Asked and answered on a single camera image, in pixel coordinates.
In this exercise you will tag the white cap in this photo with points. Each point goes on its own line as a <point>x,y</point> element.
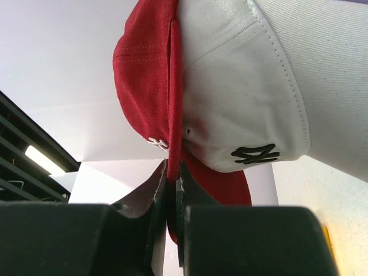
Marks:
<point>297,83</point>

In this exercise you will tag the yellow plastic tray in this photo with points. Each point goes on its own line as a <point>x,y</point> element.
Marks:
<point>328,241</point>

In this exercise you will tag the red baseball cap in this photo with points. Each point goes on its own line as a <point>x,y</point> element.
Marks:
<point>165,84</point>

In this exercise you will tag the purple cap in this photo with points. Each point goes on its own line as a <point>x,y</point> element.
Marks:
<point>360,2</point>

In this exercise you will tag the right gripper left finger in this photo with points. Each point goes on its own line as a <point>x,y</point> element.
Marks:
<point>124,238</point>

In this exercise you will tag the black ceiling beams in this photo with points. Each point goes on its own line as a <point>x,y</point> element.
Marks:
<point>22,178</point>

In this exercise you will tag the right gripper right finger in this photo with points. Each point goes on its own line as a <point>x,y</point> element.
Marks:
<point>215,239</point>

